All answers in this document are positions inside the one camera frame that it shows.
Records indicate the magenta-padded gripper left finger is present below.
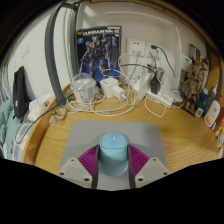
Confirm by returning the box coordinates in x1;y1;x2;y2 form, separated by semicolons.
57;143;100;190

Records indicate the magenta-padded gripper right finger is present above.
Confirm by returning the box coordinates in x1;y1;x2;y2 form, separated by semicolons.
127;143;170;190

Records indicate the light blue computer mouse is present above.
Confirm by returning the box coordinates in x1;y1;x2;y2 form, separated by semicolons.
98;132;130;177

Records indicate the grey mouse pad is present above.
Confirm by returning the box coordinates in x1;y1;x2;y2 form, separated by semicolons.
59;119;167;191

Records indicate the small clear snack bag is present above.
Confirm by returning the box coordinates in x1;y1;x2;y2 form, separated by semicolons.
49;106;68;126

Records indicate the plaid cloth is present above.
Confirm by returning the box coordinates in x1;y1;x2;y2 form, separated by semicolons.
13;119;34;161

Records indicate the white crumpled bag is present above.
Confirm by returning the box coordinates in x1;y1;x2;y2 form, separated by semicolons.
27;96;51;122

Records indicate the white power strip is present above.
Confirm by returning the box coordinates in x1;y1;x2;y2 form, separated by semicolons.
145;89;174;108

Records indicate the white desk lamp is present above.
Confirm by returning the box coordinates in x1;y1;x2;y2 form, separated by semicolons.
103;11;188;103

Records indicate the teal blanket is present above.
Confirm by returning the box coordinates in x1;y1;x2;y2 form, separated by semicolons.
0;98;21;158

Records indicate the white red-pump lotion bottle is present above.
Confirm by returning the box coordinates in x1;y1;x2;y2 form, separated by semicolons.
203;96;222;128

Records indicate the clear dome-lid plastic cup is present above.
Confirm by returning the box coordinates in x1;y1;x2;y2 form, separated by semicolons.
69;72;98;104

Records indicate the white power adapter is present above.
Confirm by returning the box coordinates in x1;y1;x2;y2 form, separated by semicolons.
133;71;154;101

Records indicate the black charger block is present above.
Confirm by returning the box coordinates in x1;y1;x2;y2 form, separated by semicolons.
149;76;163;95

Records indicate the white charger block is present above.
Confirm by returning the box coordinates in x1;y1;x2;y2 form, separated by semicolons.
99;77;120;99
112;85;127;101

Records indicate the black bag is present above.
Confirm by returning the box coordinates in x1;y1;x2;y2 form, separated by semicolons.
12;65;32;119

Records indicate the blue squeeze wash bottle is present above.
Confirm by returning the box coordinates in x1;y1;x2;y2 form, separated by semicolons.
203;79;220;108

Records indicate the blue robot model kit box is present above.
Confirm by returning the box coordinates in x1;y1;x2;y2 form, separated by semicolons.
75;25;123;88

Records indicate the colourful printed box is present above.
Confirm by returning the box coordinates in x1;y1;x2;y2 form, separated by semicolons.
188;43;210;78

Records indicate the thin black cable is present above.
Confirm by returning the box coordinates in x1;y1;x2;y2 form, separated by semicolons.
14;102;65;144

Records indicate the white cable bundle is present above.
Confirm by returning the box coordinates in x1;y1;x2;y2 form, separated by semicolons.
64;53;168;118

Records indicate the dark grey metal frame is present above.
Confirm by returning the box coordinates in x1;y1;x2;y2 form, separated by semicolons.
44;0;224;106

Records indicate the white wall-mounted box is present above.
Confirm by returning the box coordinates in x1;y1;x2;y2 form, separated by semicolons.
181;54;194;71

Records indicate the white wall socket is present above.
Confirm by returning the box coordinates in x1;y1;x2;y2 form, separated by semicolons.
126;38;147;58
145;41;161;59

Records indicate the black plug cable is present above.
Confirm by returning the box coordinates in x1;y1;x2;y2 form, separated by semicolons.
149;44;176;78

